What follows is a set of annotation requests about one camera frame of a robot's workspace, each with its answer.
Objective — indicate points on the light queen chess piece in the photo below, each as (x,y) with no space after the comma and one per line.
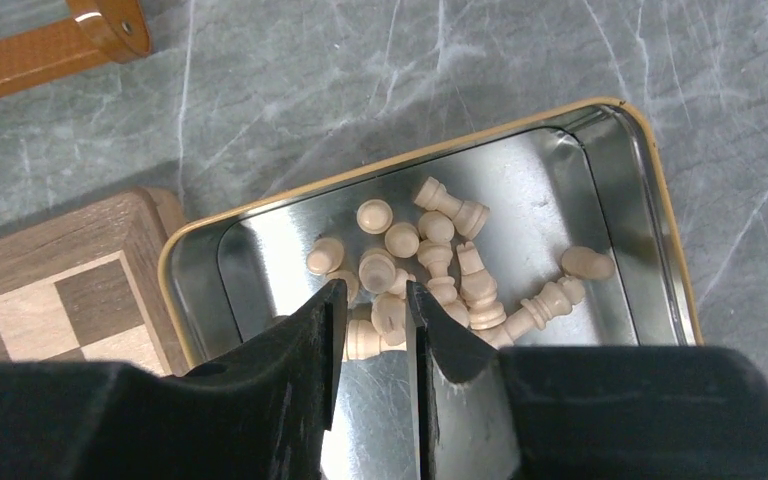
(556,299)

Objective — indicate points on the light knight chess piece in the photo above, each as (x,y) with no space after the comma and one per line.
(478,289)

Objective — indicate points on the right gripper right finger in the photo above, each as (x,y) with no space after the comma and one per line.
(604,412)

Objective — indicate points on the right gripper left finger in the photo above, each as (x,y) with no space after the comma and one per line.
(259,411)

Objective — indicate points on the light rook chess piece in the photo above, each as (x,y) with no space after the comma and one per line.
(468,217)

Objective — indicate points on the gold metal tin tray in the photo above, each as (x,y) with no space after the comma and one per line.
(586,174)

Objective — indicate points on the wooden two-tier shelf rack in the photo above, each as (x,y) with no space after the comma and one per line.
(95,33)

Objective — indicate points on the wooden chess board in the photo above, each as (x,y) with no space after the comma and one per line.
(84,285)

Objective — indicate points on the light pawn chess piece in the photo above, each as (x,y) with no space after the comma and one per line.
(374,216)
(326,256)
(436,227)
(377,270)
(585,263)
(364,342)
(402,240)

